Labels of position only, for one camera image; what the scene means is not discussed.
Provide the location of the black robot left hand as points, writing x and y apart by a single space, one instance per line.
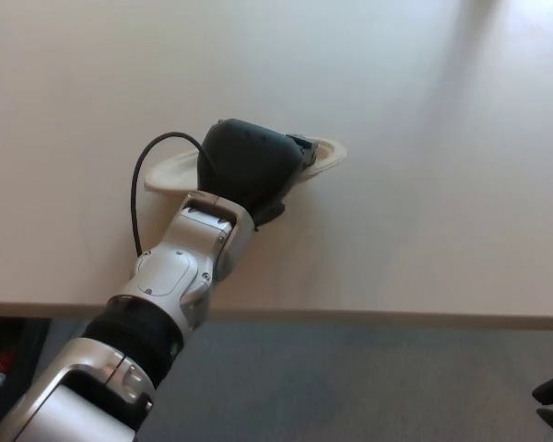
244 161

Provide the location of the beige round paper plate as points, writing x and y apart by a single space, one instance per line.
170 177

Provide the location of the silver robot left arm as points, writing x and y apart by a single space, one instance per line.
166 271

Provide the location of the dark bag under table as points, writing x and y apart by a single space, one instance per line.
25 340

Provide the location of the small red object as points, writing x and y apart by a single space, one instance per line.
4 368

